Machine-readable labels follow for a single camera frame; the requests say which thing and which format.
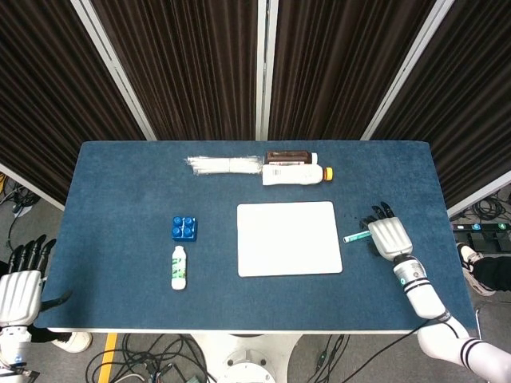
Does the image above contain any small white green-label bottle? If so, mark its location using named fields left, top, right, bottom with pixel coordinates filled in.
left=171, top=245, right=189, bottom=291

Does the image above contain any blue four-stud toy brick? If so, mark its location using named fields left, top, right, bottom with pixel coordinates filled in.
left=172, top=215, right=199, bottom=243

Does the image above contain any bundle of clear straws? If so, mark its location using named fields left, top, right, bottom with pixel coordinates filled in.
left=186, top=155, right=267, bottom=176

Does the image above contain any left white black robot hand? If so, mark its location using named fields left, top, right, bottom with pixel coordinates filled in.
left=0, top=235, right=73, bottom=326

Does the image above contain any white black sneaker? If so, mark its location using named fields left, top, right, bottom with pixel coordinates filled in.
left=456, top=243, right=497, bottom=297

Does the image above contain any brown drink bottle white cap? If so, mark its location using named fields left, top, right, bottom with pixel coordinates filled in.
left=266, top=150, right=319, bottom=166

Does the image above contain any teal marker pen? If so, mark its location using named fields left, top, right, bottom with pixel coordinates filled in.
left=343, top=229, right=370, bottom=244

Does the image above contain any black floor cables bundle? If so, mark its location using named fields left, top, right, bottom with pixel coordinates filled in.
left=450, top=191, right=511, bottom=225
left=0, top=174, right=41, bottom=224

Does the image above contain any blue fabric table cover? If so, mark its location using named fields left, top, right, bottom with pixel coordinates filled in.
left=34, top=139, right=482, bottom=333

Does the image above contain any dark brown ribbed partition panel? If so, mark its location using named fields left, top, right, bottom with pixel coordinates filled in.
left=267, top=0, right=441, bottom=141
left=0, top=0, right=148, bottom=205
left=90, top=0, right=265, bottom=141
left=374, top=0, right=511, bottom=211

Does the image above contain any grey partition frame post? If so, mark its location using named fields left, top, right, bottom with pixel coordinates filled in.
left=0, top=162, right=65, bottom=211
left=70, top=0, right=157, bottom=141
left=254, top=0, right=279, bottom=141
left=446, top=170, right=511, bottom=219
left=360, top=0, right=457, bottom=141

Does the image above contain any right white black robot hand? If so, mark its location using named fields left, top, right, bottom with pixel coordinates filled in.
left=360, top=202, right=414, bottom=261

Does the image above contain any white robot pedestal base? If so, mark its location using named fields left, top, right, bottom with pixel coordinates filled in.
left=190, top=332, right=305, bottom=383

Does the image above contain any black trouser leg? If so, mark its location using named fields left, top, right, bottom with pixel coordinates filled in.
left=473, top=256, right=511, bottom=293

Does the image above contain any tangle of black floor cables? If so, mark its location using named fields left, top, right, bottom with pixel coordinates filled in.
left=85, top=332, right=224, bottom=383

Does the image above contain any white bottle yellow cap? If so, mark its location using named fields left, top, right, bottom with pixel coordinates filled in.
left=261, top=163, right=335, bottom=187

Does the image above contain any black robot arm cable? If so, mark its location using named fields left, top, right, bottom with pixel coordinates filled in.
left=349, top=314, right=460, bottom=383

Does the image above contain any black foot pedal unit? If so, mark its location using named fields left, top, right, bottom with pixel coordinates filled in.
left=452, top=222, right=511, bottom=251

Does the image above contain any white drawing board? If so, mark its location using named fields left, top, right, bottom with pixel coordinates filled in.
left=236, top=200, right=344, bottom=278

